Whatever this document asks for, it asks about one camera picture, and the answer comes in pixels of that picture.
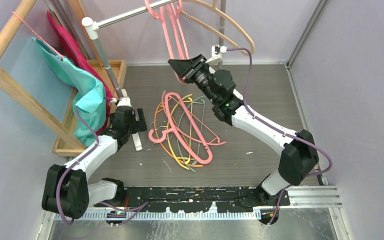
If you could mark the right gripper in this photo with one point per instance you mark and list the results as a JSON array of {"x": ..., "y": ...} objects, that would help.
[{"x": 183, "y": 67}]

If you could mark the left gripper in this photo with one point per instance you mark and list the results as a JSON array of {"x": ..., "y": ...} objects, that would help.
[{"x": 139, "y": 124}]

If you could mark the pink plastic hanger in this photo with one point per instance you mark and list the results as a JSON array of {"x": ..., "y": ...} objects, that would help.
[
  {"x": 163, "y": 11},
  {"x": 177, "y": 131},
  {"x": 178, "y": 31}
]

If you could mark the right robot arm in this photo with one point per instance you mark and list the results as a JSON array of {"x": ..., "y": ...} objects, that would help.
[{"x": 297, "y": 150}]

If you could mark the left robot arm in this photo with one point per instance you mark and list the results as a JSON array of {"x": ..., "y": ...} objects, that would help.
[{"x": 67, "y": 191}]

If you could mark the green plastic hanger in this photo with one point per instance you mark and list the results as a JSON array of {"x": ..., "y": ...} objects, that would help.
[{"x": 188, "y": 99}]

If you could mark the teal cloth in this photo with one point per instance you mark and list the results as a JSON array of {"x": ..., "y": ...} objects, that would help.
[{"x": 59, "y": 65}]

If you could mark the pink red cloth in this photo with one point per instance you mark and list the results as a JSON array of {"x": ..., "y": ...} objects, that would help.
[{"x": 76, "y": 56}]

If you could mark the white garment rack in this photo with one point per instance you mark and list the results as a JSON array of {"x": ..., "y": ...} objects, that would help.
[{"x": 91, "y": 27}]

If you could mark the wooden drying rack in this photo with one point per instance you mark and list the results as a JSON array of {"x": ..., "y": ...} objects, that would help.
[{"x": 66, "y": 145}]

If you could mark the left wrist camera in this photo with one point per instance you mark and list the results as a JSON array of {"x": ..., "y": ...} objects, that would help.
[{"x": 124, "y": 100}]

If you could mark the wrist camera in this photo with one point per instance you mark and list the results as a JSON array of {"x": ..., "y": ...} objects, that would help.
[
  {"x": 124, "y": 100},
  {"x": 217, "y": 53}
]

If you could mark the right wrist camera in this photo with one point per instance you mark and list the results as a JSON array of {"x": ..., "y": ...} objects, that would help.
[{"x": 217, "y": 53}]

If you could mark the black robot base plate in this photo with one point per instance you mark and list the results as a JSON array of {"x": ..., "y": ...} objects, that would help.
[{"x": 195, "y": 203}]

